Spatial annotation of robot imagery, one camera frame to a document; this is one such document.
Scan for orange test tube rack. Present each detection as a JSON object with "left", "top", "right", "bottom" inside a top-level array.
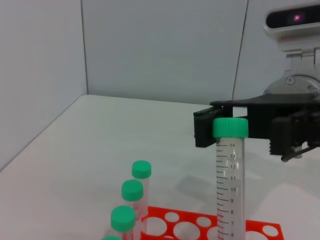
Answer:
[{"left": 139, "top": 206, "right": 285, "bottom": 240}]

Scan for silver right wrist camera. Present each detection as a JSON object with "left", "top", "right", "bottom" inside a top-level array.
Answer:
[{"left": 264, "top": 0, "right": 320, "bottom": 53}]

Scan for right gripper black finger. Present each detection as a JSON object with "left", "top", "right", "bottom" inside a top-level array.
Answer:
[{"left": 193, "top": 96, "right": 274, "bottom": 148}]

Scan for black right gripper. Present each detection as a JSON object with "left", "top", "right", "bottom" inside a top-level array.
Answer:
[{"left": 259, "top": 92, "right": 320, "bottom": 163}]

